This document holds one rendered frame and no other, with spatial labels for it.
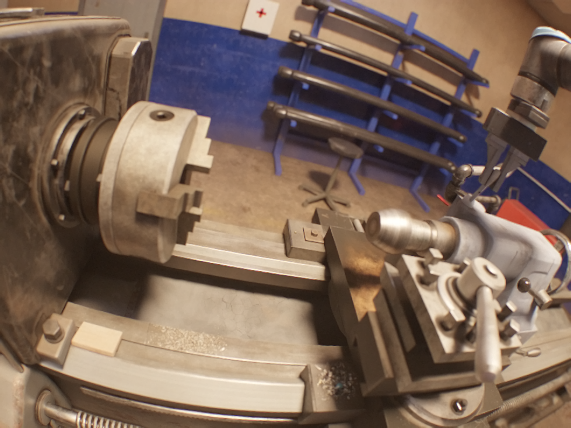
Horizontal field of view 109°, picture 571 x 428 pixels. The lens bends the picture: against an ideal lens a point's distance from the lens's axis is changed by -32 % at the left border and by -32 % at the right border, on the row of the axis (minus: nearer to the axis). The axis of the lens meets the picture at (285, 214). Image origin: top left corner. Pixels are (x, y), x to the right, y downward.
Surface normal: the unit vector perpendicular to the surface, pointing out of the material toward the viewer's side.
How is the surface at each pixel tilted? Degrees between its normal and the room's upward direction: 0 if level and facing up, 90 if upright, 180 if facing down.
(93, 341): 18
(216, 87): 90
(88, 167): 58
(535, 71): 90
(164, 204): 70
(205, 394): 36
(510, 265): 86
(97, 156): 47
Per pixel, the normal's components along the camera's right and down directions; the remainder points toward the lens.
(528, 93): -0.79, 0.13
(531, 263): 0.11, 0.44
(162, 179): 0.22, 0.01
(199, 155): 0.26, -0.26
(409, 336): -0.96, -0.21
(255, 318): 0.44, -0.76
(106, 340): 0.25, -0.94
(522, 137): -0.43, 0.38
